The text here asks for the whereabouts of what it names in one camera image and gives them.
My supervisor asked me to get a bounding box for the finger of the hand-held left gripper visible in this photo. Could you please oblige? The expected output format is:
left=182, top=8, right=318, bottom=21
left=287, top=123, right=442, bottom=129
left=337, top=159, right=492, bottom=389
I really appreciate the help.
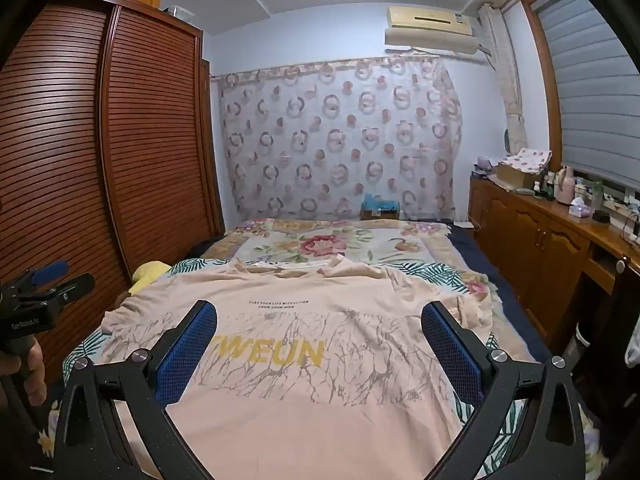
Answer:
left=27, top=260, right=69, bottom=285
left=50, top=273, right=96, bottom=303

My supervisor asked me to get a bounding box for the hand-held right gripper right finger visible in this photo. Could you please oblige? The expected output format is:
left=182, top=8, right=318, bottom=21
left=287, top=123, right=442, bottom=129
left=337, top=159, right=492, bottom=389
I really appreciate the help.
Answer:
left=421, top=301, right=586, bottom=480

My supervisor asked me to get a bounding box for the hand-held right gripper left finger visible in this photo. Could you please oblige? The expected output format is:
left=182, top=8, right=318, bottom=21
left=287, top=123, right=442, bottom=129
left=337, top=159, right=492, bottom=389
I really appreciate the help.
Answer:
left=52, top=300, right=218, bottom=480

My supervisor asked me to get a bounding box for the beige printed t-shirt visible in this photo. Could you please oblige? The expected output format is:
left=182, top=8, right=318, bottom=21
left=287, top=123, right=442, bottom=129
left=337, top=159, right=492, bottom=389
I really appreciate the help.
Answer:
left=100, top=255, right=501, bottom=480

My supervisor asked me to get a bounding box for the person's left hand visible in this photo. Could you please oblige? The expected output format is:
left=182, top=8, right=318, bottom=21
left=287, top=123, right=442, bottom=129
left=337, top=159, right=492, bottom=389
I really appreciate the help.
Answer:
left=0, top=332, right=49, bottom=407

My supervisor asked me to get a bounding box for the dark blue bed sheet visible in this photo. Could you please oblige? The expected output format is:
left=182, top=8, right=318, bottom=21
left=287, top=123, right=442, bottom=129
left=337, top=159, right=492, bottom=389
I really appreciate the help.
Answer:
left=447, top=225, right=556, bottom=366

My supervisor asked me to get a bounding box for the yellow plush toy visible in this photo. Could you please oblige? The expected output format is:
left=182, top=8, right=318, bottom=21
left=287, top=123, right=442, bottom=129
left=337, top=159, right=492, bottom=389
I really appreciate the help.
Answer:
left=131, top=261, right=173, bottom=293

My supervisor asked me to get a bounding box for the palm leaf print sheet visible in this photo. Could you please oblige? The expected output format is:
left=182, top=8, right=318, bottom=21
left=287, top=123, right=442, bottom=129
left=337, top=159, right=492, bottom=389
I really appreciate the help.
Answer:
left=62, top=257, right=521, bottom=480

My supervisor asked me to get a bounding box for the bright floral quilt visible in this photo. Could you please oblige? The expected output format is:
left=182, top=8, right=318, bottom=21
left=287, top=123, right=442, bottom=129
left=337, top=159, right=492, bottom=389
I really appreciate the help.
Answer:
left=37, top=400, right=63, bottom=461

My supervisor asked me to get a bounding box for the white trash bin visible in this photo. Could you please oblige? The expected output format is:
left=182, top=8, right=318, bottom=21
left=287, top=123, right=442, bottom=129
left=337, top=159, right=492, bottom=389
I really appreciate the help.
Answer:
left=562, top=320, right=596, bottom=361

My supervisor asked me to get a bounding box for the wooden sideboard cabinet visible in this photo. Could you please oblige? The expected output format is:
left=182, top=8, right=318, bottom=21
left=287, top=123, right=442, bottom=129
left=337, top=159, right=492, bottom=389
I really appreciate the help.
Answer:
left=469, top=172, right=640, bottom=361

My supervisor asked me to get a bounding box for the wooden slatted wardrobe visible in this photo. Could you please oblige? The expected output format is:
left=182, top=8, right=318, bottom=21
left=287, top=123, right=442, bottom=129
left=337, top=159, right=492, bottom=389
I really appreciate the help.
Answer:
left=0, top=0, right=226, bottom=391

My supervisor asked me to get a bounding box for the floral blanket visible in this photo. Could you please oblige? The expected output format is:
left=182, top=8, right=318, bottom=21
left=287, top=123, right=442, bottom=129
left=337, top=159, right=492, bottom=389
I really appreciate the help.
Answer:
left=202, top=217, right=501, bottom=311

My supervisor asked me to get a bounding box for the white cloth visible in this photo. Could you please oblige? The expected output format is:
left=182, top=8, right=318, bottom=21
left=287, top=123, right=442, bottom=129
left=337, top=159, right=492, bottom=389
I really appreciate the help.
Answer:
left=625, top=317, right=640, bottom=366

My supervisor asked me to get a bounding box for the brown cardboard box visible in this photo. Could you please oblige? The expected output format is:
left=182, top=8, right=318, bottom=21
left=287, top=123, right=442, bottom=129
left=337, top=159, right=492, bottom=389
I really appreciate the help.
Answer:
left=495, top=162, right=538, bottom=191

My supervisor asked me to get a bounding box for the pink thermos bottle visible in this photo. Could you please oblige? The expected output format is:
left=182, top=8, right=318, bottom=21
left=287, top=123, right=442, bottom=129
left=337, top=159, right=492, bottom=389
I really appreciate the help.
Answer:
left=556, top=165, right=576, bottom=206

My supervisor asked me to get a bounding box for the pink dotted cloth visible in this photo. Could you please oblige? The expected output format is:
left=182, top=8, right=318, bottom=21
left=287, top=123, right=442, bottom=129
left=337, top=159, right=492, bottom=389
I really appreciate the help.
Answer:
left=500, top=147, right=552, bottom=171

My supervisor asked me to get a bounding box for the tied floral curtain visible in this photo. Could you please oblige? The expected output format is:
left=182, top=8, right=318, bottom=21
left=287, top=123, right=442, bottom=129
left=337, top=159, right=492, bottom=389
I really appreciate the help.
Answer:
left=477, top=4, right=528, bottom=158

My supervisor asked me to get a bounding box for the grey window blind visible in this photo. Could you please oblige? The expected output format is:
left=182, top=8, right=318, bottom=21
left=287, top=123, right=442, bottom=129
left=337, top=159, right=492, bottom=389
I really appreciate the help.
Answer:
left=530, top=0, right=640, bottom=196

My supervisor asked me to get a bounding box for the cream air conditioner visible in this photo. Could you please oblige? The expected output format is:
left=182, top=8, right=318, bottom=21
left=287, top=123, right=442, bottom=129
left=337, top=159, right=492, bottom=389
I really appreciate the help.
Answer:
left=384, top=5, right=491, bottom=56

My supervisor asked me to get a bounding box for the ring patterned sheer curtain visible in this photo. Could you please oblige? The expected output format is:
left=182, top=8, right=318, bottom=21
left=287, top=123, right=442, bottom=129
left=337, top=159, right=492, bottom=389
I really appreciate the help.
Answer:
left=212, top=55, right=463, bottom=223

